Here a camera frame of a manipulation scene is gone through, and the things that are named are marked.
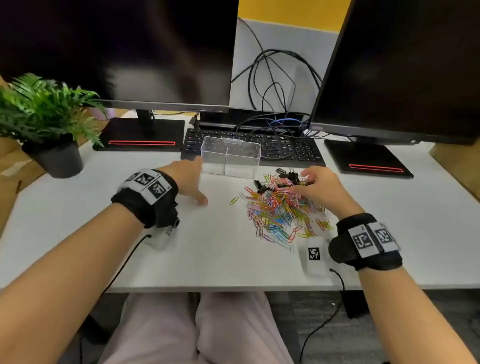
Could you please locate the person's left hand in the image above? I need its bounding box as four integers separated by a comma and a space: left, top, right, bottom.
157, 155, 210, 206

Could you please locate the person's right hand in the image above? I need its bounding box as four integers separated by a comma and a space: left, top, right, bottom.
288, 166, 365, 221

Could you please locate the pile of black binder clips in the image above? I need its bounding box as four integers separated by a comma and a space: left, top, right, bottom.
253, 167, 314, 194

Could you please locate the clear plastic divided box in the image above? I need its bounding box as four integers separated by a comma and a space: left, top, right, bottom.
200, 136, 262, 180

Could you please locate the pile of colourful paper clips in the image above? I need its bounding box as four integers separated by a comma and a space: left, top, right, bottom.
239, 172, 335, 256

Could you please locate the person's right forearm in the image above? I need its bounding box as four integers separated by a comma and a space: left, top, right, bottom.
358, 266, 478, 364

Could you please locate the person's left forearm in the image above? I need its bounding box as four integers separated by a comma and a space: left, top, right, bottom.
0, 202, 145, 364

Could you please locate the brown cardboard box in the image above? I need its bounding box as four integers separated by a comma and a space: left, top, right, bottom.
0, 76, 130, 237
429, 137, 480, 203

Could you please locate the black monitor stand red stripe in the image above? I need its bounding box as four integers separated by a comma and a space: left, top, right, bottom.
92, 109, 186, 153
324, 136, 415, 180

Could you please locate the black keyboard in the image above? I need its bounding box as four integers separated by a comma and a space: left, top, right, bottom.
180, 127, 327, 168

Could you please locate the grey desk partition panel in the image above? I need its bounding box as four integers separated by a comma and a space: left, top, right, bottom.
229, 16, 340, 113

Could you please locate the lilac cup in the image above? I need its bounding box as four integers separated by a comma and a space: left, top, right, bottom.
89, 106, 113, 122

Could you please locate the black table leg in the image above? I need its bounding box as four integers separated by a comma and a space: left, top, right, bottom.
343, 290, 370, 320

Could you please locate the green plant in black pot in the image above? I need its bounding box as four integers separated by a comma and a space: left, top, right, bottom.
0, 73, 110, 179

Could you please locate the black computer monitor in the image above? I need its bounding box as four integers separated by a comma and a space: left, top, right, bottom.
308, 0, 480, 146
0, 0, 240, 113

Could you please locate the black left wrist strap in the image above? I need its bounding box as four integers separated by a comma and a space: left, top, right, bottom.
110, 168, 180, 230

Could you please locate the black wrist strap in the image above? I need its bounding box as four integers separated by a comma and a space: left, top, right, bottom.
110, 168, 180, 230
328, 212, 404, 272

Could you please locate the black right wrist strap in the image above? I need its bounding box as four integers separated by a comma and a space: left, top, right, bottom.
328, 212, 404, 272

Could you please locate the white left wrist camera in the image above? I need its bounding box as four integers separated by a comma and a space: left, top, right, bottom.
144, 219, 181, 251

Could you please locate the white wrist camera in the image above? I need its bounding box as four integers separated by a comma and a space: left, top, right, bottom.
298, 236, 333, 278
144, 219, 181, 251

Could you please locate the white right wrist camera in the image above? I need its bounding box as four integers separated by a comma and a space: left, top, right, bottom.
298, 236, 333, 278

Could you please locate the blue cable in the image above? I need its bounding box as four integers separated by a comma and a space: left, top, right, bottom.
269, 118, 310, 130

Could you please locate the bundle of black cables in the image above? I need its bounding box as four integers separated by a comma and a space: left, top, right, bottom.
231, 16, 323, 138

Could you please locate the black right camera cable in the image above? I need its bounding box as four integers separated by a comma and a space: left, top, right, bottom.
298, 268, 346, 364

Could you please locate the black camera cable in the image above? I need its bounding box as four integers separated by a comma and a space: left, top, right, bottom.
298, 268, 346, 364
101, 234, 153, 297

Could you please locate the black left camera cable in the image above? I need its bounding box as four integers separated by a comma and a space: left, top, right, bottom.
101, 234, 153, 297

